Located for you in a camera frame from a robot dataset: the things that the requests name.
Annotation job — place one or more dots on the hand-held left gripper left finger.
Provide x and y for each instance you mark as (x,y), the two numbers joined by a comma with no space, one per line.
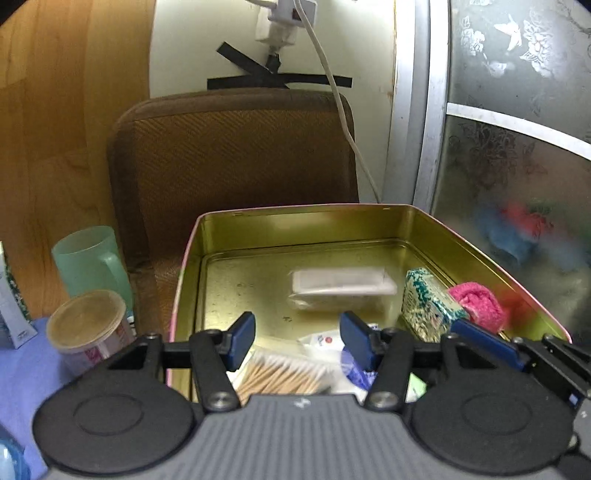
(242,339)

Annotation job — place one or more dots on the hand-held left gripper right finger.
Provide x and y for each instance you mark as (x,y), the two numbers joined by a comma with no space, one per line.
(355,344)

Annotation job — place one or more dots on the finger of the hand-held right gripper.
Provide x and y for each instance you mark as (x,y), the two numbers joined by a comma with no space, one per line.
(489,346)
(570,360)

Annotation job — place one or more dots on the white blue wet wipes pack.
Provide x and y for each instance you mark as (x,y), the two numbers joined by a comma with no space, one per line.
(323,341)

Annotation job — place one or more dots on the pink towel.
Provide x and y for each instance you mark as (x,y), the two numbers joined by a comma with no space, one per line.
(478,302)

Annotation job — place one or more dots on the bag of cotton swabs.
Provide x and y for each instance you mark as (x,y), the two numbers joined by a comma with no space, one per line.
(281,374)

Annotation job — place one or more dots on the white plastic case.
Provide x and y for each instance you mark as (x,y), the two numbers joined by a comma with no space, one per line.
(341,288)

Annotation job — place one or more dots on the green patterned box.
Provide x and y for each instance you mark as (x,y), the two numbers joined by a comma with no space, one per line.
(427,304)

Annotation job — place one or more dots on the pink biscuit tin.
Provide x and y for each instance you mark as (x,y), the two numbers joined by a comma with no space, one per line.
(286,230)

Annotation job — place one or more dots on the round lidded container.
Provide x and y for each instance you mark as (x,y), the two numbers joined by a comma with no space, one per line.
(85,323)

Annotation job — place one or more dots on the frosted patterned door glass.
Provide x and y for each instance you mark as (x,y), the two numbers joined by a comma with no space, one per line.
(508,184)

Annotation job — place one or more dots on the green plastic mug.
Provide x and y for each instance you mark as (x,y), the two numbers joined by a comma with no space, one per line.
(87,263)

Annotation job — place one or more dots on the green white drink carton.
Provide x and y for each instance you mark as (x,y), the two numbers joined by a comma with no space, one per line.
(11,304)

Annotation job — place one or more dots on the black tape strip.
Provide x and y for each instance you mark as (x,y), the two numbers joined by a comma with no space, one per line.
(314,81)
(235,55)

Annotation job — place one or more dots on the grey sliding door frame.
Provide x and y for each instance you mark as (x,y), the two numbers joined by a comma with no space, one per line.
(415,92)

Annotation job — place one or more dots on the white wall charger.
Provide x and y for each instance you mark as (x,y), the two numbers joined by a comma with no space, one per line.
(281,23)

